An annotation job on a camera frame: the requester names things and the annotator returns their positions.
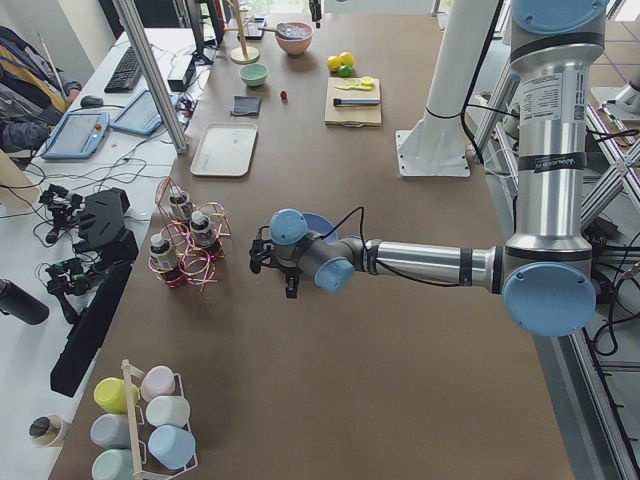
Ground dark bottle back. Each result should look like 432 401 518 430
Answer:
169 186 193 223

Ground yellow cup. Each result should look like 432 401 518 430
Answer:
93 377 127 414

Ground blue teach pendant right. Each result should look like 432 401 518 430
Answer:
110 89 163 136

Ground pink cup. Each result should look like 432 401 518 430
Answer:
140 365 175 402

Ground dark bottle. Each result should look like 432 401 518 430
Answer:
149 233 179 272
169 186 193 223
189 210 215 248

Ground black water bottle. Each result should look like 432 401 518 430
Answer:
1 279 49 325

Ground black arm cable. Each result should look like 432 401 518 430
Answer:
323 206 474 288

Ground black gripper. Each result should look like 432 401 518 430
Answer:
276 259 302 299

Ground blue teach pendant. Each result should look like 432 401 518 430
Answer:
40 112 110 160
110 89 163 136

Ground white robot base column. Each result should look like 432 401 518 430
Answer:
396 0 502 178

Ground green small bowl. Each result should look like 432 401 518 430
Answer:
239 63 268 87

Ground white cup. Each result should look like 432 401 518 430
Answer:
146 396 191 428

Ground lemon slices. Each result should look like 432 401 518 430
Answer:
334 76 376 91

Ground yellow lemon right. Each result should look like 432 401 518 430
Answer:
338 51 355 67

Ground yellow lemon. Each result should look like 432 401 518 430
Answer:
326 55 342 72
338 51 355 67

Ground wooden cutting board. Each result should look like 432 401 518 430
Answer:
324 77 382 127

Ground beige tray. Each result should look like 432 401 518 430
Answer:
190 122 258 178

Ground tape roll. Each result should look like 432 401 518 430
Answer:
28 415 70 447

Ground grey cup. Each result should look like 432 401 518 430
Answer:
90 413 130 449

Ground aluminium frame post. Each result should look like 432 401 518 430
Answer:
114 0 188 154

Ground green lime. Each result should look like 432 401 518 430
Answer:
337 65 353 78

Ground seated person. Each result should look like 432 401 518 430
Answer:
1 26 82 153

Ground pink bowl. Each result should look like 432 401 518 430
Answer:
275 22 313 56

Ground black computer mouse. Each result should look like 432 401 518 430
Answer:
80 95 104 109

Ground dark bottle front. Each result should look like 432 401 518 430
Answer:
149 233 179 272

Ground metal ice scoop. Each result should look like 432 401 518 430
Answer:
258 22 308 40

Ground blue cup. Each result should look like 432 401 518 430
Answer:
148 425 196 470

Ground blue teach pendant left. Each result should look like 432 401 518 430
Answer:
40 112 110 160

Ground white cup rack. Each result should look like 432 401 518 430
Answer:
121 359 199 480

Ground copper wire bottle basket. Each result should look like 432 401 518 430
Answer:
148 176 231 291

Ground dark grey cloth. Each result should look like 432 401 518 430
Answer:
230 96 262 117

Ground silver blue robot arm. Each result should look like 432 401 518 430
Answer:
250 1 607 337

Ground black box device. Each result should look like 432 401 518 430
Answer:
167 55 196 92

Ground dark bottle middle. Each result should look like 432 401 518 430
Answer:
189 210 215 248

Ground black handled knife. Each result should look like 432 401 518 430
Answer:
332 97 381 107

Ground yellow lemon left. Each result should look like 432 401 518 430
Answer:
326 55 342 72

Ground black stand equipment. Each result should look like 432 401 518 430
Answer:
42 185 138 397

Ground pale green cup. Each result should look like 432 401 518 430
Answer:
91 449 134 480

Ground wooden mug tree stand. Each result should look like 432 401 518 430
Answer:
226 0 260 65

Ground black keyboard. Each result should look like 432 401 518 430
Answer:
104 47 142 94

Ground blue plate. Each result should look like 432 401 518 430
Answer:
301 212 338 245

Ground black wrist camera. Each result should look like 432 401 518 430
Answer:
249 226 276 274

